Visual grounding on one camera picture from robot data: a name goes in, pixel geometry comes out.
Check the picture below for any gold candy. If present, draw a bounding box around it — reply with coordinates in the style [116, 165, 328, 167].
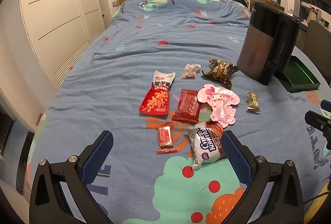
[246, 91, 260, 113]

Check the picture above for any pink cartoon shaped packet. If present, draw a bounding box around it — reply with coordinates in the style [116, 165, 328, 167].
[197, 84, 240, 128]

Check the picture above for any white brown cookie packet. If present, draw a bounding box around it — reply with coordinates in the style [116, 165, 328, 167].
[185, 121, 224, 171]

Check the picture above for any brown nutritious snack bag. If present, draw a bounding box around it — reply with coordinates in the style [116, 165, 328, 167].
[202, 58, 239, 90]

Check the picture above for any dark red snack packet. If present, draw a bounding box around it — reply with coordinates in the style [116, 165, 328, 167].
[172, 89, 201, 124]

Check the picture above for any small red candy bar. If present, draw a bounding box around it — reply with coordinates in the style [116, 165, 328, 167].
[157, 126, 178, 155]

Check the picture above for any red white konjac snack bag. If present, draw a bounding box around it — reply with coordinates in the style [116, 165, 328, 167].
[139, 71, 176, 116]

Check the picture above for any green tray box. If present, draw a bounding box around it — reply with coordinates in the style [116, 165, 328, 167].
[274, 55, 320, 93]

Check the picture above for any grey desk chair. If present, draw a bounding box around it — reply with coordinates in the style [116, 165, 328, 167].
[303, 20, 331, 78]

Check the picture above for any black electric kettle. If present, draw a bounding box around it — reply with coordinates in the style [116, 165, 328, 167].
[237, 1, 300, 85]

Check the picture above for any white study desk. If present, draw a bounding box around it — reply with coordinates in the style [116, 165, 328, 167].
[295, 2, 330, 52]

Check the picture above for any wooden drawer cabinet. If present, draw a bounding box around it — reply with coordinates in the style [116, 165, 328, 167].
[248, 0, 285, 13]

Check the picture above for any blue patterned bedspread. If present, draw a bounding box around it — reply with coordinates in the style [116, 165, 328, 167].
[24, 0, 331, 224]

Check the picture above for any white wardrobe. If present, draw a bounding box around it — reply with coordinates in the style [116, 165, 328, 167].
[1, 0, 105, 130]

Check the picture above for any black cable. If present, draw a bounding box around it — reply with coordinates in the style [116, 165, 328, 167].
[302, 191, 331, 205]

